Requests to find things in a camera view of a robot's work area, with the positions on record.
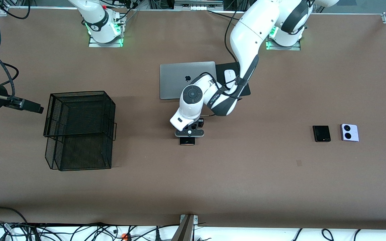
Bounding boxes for white lavender flip phone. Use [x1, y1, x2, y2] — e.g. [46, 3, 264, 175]
[340, 124, 360, 142]

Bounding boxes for grey closed laptop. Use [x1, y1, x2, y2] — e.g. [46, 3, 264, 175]
[159, 61, 219, 100]

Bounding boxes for white computer mouse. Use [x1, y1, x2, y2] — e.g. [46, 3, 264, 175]
[224, 69, 237, 88]

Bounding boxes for black mouse pad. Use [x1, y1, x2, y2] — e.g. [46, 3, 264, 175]
[215, 61, 251, 99]

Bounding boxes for silver power strip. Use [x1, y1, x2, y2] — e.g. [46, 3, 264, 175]
[175, 0, 223, 10]

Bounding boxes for black wire mesh tray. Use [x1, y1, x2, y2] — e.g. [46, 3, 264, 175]
[43, 90, 117, 171]

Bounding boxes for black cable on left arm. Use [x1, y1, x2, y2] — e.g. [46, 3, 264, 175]
[198, 0, 257, 117]

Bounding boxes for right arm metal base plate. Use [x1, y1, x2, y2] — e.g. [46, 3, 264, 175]
[88, 33, 124, 48]

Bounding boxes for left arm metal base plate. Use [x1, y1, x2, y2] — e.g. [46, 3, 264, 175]
[266, 37, 301, 51]

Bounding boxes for aluminium profile post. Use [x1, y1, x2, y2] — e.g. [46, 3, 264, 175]
[171, 214, 198, 241]

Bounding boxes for long black table cable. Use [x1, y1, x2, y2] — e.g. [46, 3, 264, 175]
[207, 9, 240, 21]

